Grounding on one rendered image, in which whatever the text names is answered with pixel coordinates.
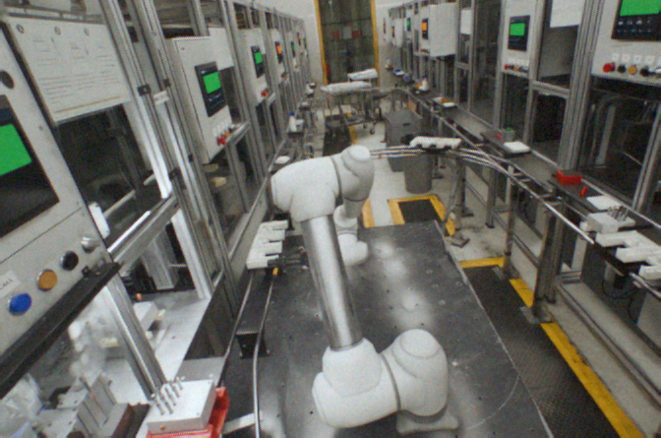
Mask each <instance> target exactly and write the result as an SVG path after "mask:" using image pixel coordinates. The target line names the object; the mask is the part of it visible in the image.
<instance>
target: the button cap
mask: <svg viewBox="0 0 661 438"><path fill-rule="evenodd" d="M31 300H32V298H30V296H29V295H28V294H25V293H24V294H18V295H17V296H16V297H15V298H14V300H13V304H11V307H12V309H14V311H15V312H18V313H20V312H26V311H28V310H29V309H30V307H31Z"/></svg>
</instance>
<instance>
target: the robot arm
mask: <svg viewBox="0 0 661 438"><path fill-rule="evenodd" d="M374 180H375V164H374V161H373V159H372V158H371V156H370V154H369V152H368V150H366V148H365V147H363V146H360V145H352V146H350V147H348V149H346V150H345V151H343V153H342V154H339V155H336V156H327V157H317V158H311V159H306V160H302V161H298V162H294V163H291V164H289V165H287V166H285V167H284V169H282V170H281V171H278V172H277V173H276V174H275V175H274V176H273V177H272V178H271V179H270V182H271V191H272V199H273V203H274V204H275V205H276V207H277V208H280V209H281V210H283V211H289V212H290V213H291V214H292V216H293V218H294V219H295V220H297V222H298V223H300V224H301V229H302V234H303V238H304V243H305V247H306V249H305V248H304V246H303V245H302V246H301V247H299V248H296V249H293V250H289V251H286V252H284V253H283V257H281V258H274V259H272V260H268V262H267V264H268V266H283V267H285V269H288V270H301V271H304V272H307V269H308V268H309V267H310V269H311V273H312V277H313V281H314V285H315V289H316V294H318V298H319V302H320V307H321V311H322V316H323V320H324V325H325V329H326V333H327V337H328V343H329V347H328V348H327V350H326V352H325V355H324V358H323V362H324V372H322V373H320V374H318V375H317V376H316V378H315V380H314V383H313V389H312V393H313V396H314V401H315V404H316V407H317V410H318V413H319V416H320V417H321V419H322V422H323V423H325V424H328V425H329V426H333V427H353V426H358V425H362V424H366V423H370V422H373V421H376V420H378V419H381V418H383V417H387V416H389V415H390V414H391V413H392V412H394V411H395V415H396V433H397V434H398V435H402V436H404V435H406V434H409V433H413V432H425V431H438V430H448V431H456V430H457V429H458V421H457V419H456V418H455V416H454V414H453V412H452V408H451V405H450V402H449V399H448V395H447V393H448V386H449V370H448V362H447V358H446V355H445V353H444V350H443V349H442V347H441V346H440V344H439V343H438V342H437V341H436V340H435V339H434V338H433V336H432V335H431V334H430V333H428V332H426V331H423V330H416V329H415V330H409V331H406V332H403V333H402V334H400V335H399V336H398V338H397V339H396V340H395V341H394V342H393V344H392V345H391V346H389V347H388V348H386V349H384V350H383V351H382V352H380V354H377V352H376V351H375V348H374V346H373V345H372V344H371V343H369V342H368V341H366V340H365V339H363V337H362V333H361V329H360V325H359V320H358V316H357V312H356V308H355V303H354V299H353V295H351V291H350V286H349V282H348V278H347V273H346V270H345V267H348V266H355V265H359V264H362V263H365V262H366V261H367V260H368V256H369V252H368V246H367V244H365V243H363V242H360V241H359V242H358V239H357V229H358V225H357V218H358V217H359V215H360V214H361V212H362V209H363V207H364V205H365V202H366V200H367V198H368V196H369V194H370V191H371V188H372V186H374ZM341 197H342V199H343V205H342V206H340V207H338V208H337V209H335V199H336V198H341ZM300 252H302V253H300ZM296 253H299V254H296ZM293 254H294V255H293ZM302 265H304V266H302Z"/></svg>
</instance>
